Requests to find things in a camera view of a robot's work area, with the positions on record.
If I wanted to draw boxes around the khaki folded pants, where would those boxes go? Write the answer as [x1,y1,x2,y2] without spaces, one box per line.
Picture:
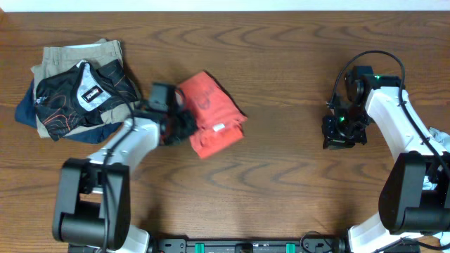
[32,39,141,143]

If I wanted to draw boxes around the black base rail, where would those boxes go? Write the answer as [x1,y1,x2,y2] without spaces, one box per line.
[146,238,348,253]

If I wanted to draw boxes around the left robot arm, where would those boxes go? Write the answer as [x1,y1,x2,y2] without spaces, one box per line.
[52,109,197,252]

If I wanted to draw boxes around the red printed t-shirt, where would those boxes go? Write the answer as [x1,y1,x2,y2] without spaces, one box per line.
[179,72,247,159]

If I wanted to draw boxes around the light blue grey garment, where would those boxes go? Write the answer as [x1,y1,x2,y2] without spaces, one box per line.
[421,126,450,247]

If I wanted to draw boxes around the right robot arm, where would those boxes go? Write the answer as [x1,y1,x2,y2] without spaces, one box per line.
[322,71,449,252]

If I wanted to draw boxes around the navy blue folded garment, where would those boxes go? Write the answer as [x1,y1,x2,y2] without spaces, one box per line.
[15,80,122,144]

